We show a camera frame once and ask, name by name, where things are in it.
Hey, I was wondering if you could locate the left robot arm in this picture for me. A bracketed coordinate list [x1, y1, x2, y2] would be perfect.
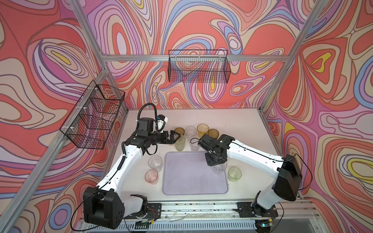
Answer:
[82, 131, 181, 229]

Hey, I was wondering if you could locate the black wire basket back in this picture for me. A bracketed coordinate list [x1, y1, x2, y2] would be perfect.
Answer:
[168, 49, 231, 83]

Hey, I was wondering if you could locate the tall pale green cup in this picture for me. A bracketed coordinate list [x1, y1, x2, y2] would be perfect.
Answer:
[174, 135, 186, 151]

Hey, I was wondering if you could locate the dark amber textured cup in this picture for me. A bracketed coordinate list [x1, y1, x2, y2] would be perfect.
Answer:
[174, 127, 185, 136]

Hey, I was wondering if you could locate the clear faceted glass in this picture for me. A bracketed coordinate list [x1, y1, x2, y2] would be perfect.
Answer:
[212, 162, 227, 175]
[189, 137, 200, 151]

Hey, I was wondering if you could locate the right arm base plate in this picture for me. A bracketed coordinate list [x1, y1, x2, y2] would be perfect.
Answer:
[234, 202, 278, 218]

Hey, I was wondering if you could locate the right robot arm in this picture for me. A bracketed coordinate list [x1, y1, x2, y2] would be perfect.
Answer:
[198, 135, 303, 211]

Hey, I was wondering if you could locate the olive amber textured cup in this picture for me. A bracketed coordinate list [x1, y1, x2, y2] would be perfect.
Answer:
[207, 129, 220, 139]

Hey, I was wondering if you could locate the clear glass left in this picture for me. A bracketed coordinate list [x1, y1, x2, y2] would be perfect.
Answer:
[148, 155, 163, 172]

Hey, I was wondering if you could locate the black wire basket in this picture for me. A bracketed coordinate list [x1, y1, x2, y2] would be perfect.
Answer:
[60, 81, 125, 150]
[168, 49, 231, 83]

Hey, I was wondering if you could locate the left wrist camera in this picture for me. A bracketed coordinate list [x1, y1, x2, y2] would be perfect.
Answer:
[136, 114, 170, 132]

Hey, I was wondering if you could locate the pink cup front left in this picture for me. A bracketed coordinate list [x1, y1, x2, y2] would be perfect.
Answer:
[144, 170, 158, 184]

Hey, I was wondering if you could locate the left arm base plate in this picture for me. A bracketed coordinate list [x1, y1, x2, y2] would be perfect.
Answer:
[124, 203, 162, 220]

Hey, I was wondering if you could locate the black wire basket left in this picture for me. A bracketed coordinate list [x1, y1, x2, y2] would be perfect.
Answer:
[60, 81, 125, 150]

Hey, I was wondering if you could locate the yellow smooth cup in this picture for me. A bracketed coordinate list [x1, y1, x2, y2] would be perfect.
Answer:
[197, 123, 210, 138]

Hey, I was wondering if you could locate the pale green textured cup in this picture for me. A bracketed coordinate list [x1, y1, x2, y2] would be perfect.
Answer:
[227, 167, 242, 182]

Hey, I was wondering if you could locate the lavender plastic tray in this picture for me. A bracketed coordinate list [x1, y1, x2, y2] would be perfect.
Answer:
[162, 151, 228, 196]

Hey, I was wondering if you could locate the clear tumbler back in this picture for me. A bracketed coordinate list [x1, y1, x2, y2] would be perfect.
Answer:
[185, 126, 197, 139]

